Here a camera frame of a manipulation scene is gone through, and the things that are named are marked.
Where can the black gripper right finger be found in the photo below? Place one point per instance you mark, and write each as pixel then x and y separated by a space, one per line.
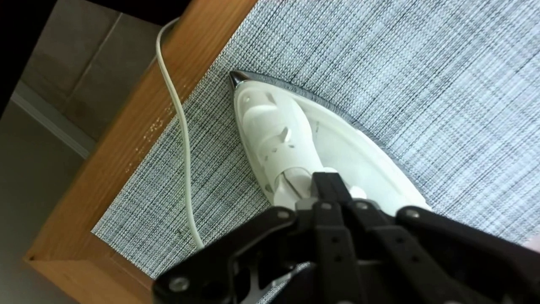
pixel 449 254

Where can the white pressing iron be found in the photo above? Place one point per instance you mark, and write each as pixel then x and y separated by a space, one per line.
pixel 280 141

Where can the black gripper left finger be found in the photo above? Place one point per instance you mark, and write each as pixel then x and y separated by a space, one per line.
pixel 331 242

